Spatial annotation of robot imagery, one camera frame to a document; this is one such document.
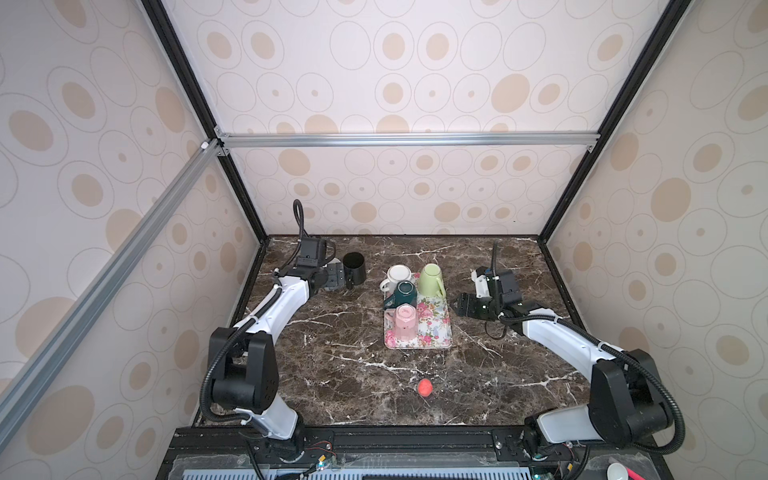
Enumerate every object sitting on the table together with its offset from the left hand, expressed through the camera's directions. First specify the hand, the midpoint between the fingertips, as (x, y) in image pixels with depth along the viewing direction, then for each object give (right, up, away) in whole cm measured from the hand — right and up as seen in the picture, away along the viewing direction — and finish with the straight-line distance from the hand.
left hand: (334, 266), depth 90 cm
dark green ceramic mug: (+22, -8, 0) cm, 23 cm away
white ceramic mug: (+19, -3, +10) cm, 21 cm away
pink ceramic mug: (+21, -15, -6) cm, 27 cm away
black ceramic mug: (+5, -1, +11) cm, 12 cm away
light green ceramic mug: (+30, -5, +7) cm, 31 cm away
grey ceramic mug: (+2, -3, -7) cm, 7 cm away
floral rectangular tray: (+31, -19, +6) cm, 37 cm away
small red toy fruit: (+26, -33, -10) cm, 43 cm away
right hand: (+38, -11, -1) cm, 40 cm away
